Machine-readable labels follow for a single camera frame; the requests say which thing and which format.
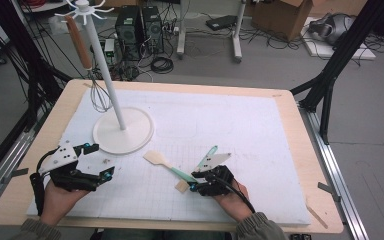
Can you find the coil of black cable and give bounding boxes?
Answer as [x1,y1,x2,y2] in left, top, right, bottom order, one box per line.
[150,56,175,75]

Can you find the white flat board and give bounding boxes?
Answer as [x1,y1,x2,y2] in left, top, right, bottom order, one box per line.
[301,16,377,61]

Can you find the black computer tower round fan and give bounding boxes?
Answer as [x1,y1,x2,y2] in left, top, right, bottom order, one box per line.
[141,5,165,54]

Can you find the white metal stand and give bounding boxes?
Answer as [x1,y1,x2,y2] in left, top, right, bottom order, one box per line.
[176,0,247,63]

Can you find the black metal frame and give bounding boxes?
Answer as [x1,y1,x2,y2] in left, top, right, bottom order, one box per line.
[0,0,73,188]
[289,0,384,146]

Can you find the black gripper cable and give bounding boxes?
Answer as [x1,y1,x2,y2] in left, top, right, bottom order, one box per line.
[213,174,257,214]
[29,148,59,217]

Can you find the person's right hand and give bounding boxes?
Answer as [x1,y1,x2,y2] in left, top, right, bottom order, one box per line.
[213,179,253,223]

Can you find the person's left hand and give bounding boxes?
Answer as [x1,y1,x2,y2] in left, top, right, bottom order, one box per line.
[39,179,89,226]

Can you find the white foam mat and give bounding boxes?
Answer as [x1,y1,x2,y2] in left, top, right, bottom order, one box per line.
[26,87,312,226]

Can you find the cardboard box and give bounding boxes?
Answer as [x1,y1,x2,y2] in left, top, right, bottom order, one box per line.
[251,0,314,42]

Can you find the grey metal bracket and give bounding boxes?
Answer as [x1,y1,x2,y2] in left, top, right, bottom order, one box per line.
[317,181,342,203]
[1,167,30,184]

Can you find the tan tape strip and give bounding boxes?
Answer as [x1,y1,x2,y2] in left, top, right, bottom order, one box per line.
[305,203,329,230]

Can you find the wire whisk with wooden handle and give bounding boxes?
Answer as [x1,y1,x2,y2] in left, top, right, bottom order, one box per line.
[64,14,113,114]

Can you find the black computer tower green label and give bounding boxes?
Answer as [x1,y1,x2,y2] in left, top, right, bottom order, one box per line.
[114,6,144,62]

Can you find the black flat device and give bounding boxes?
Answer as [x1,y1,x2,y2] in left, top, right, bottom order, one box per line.
[205,14,239,32]

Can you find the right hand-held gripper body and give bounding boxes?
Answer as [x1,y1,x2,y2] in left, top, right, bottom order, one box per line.
[194,152,235,197]

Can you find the grey padded headset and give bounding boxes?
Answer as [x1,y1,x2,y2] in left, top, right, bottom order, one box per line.
[308,12,358,46]

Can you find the aluminium rail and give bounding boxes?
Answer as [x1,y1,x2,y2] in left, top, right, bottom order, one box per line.
[298,103,369,240]
[0,128,36,218]

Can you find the mint handled cream spatula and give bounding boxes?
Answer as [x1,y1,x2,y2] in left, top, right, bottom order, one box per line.
[143,150,198,184]

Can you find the small white power box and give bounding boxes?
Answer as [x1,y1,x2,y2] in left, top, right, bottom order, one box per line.
[103,38,116,64]

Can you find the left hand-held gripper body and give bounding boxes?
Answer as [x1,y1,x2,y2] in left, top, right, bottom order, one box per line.
[38,140,98,193]

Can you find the white rack stand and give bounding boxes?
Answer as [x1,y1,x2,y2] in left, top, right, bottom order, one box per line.
[54,0,155,156]

